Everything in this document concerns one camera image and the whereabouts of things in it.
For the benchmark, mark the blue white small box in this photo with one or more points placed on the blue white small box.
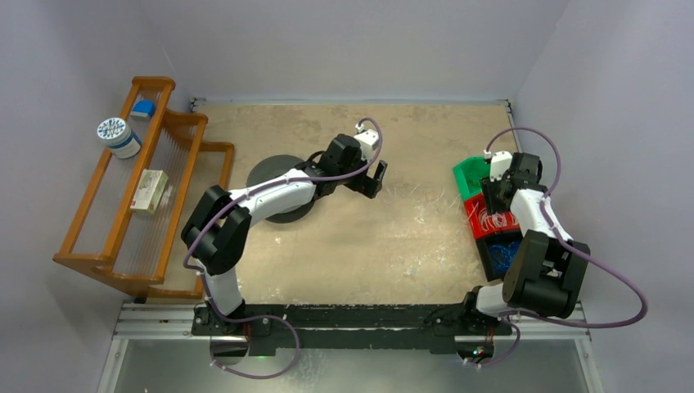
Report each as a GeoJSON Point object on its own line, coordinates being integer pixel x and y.
{"type": "Point", "coordinates": [143, 110]}

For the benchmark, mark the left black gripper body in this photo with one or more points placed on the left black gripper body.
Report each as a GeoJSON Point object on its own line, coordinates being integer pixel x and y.
{"type": "Point", "coordinates": [363, 184]}

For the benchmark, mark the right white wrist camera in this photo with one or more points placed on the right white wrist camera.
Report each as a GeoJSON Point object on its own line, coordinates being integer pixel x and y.
{"type": "Point", "coordinates": [499, 162]}

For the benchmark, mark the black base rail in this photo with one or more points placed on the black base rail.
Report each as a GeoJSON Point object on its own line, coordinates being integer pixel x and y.
{"type": "Point", "coordinates": [441, 329]}

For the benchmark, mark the white red carton box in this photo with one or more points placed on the white red carton box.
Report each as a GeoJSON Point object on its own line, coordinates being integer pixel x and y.
{"type": "Point", "coordinates": [148, 192]}

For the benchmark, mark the green plastic bin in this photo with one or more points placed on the green plastic bin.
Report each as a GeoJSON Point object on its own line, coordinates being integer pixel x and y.
{"type": "Point", "coordinates": [468, 175]}

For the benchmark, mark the black cable spool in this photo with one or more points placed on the black cable spool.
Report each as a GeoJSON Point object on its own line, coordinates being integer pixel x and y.
{"type": "Point", "coordinates": [273, 167]}

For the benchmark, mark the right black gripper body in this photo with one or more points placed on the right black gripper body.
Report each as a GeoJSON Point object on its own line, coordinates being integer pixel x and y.
{"type": "Point", "coordinates": [493, 194]}

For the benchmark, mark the red plastic bin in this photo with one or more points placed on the red plastic bin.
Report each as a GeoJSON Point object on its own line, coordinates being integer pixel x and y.
{"type": "Point", "coordinates": [483, 225]}

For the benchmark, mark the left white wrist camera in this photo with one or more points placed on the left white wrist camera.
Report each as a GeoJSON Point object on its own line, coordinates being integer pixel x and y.
{"type": "Point", "coordinates": [369, 142]}

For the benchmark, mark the black plastic bin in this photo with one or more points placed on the black plastic bin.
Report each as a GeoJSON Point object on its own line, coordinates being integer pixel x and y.
{"type": "Point", "coordinates": [497, 252]}

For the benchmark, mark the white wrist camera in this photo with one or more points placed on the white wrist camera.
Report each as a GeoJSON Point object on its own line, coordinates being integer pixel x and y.
{"type": "Point", "coordinates": [369, 142]}
{"type": "Point", "coordinates": [499, 162]}

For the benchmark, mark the aluminium frame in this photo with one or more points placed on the aluminium frame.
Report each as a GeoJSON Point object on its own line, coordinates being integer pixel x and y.
{"type": "Point", "coordinates": [173, 322]}

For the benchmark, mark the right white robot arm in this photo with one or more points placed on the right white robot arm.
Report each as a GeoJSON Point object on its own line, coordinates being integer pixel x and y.
{"type": "Point", "coordinates": [549, 266]}

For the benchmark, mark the blue white round tin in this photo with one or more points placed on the blue white round tin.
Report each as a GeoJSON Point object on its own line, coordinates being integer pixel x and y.
{"type": "Point", "coordinates": [119, 138]}

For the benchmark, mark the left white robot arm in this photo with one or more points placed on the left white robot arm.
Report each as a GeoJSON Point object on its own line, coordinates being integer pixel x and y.
{"type": "Point", "coordinates": [216, 232]}

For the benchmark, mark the wooden rack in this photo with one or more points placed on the wooden rack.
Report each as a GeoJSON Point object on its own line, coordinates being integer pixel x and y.
{"type": "Point", "coordinates": [130, 252]}

